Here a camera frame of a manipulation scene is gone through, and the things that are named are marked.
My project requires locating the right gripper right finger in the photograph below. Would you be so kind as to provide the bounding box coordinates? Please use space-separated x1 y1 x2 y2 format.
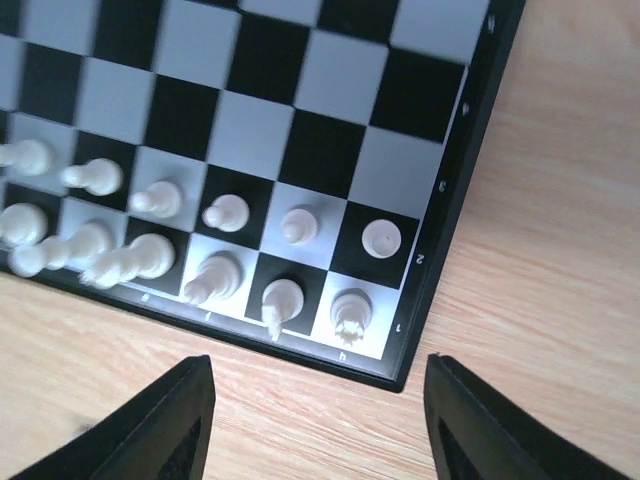
424 354 627 479

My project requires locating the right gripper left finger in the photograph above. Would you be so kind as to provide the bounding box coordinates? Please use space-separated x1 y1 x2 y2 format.
19 355 215 479

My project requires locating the white pawn cluster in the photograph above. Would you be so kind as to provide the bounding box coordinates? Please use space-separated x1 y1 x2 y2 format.
330 289 373 346

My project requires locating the white piece cluster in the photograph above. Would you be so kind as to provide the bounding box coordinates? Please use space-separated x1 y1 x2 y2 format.
361 219 402 259

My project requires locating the black and silver chessboard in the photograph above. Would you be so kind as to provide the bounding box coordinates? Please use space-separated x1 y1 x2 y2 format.
1 1 525 392

